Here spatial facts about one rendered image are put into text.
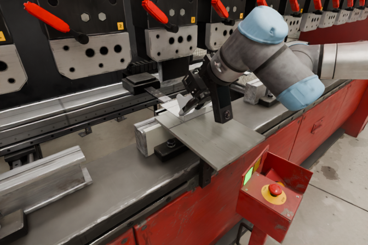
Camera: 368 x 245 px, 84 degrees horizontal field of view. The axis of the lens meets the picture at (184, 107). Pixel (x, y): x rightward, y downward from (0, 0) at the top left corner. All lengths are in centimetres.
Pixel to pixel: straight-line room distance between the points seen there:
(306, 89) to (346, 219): 157
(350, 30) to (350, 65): 207
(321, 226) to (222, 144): 134
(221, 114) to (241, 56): 16
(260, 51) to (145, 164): 45
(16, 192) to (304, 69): 63
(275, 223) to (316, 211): 112
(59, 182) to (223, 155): 40
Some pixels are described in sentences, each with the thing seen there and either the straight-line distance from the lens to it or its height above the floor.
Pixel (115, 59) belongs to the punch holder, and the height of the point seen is 120.
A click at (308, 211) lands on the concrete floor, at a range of 181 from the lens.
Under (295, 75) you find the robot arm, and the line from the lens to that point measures 40.
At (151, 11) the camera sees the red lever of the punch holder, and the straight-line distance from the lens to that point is 47.
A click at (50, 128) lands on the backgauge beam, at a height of 93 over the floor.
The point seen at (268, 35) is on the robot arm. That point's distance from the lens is 38.
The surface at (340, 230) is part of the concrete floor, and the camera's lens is 183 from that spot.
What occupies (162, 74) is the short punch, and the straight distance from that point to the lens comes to 59.
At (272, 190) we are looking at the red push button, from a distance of 71.
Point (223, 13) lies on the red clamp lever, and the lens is 61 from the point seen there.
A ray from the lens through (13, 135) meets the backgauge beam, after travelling 82.
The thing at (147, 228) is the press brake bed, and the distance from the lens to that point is 70.
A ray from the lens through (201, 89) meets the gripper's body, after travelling 50.
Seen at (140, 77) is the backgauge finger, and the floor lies 103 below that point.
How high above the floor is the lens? 132
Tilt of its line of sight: 29 degrees down
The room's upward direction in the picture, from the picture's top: straight up
